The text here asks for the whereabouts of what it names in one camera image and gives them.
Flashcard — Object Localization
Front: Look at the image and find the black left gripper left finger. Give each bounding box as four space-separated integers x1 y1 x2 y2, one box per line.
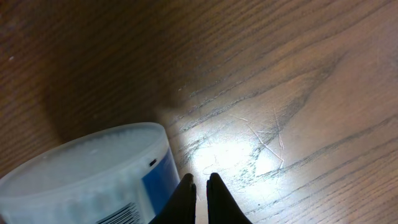
149 173 197 224

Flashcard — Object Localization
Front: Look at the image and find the white cotton swab tub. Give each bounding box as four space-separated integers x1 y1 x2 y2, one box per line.
1 123 180 224

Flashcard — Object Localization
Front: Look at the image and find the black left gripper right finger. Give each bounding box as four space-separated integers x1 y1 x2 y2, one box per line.
206 173 251 224

